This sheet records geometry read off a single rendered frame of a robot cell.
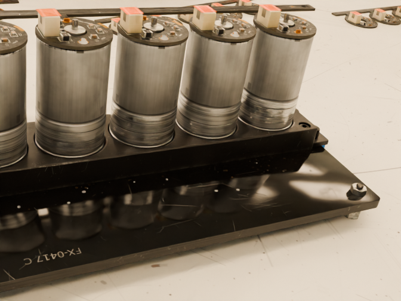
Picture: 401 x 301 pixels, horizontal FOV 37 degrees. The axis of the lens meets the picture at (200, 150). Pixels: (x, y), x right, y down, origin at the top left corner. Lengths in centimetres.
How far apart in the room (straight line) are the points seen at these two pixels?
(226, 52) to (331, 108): 12
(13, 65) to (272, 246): 11
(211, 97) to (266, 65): 3
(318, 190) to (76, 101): 10
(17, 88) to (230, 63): 8
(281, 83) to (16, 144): 10
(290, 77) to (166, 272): 9
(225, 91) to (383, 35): 25
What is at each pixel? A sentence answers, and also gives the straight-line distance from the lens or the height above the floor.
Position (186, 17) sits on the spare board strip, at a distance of 41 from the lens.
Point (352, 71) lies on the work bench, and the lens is 39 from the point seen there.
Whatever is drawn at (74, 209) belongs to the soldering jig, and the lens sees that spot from 21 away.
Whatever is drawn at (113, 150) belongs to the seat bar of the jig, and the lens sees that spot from 22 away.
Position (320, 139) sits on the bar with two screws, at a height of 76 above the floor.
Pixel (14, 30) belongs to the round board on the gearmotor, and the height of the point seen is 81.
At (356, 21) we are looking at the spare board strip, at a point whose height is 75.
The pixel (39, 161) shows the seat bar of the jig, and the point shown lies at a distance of 21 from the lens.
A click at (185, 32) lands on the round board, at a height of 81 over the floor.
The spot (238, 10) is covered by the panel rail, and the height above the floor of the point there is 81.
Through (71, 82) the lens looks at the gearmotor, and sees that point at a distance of 20.
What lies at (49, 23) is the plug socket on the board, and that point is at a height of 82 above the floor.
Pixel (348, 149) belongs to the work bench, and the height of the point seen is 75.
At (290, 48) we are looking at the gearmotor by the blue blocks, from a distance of 23.
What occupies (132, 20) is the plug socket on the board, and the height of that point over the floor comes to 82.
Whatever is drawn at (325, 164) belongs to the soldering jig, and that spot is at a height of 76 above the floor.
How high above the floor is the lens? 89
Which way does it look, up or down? 31 degrees down
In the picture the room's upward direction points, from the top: 10 degrees clockwise
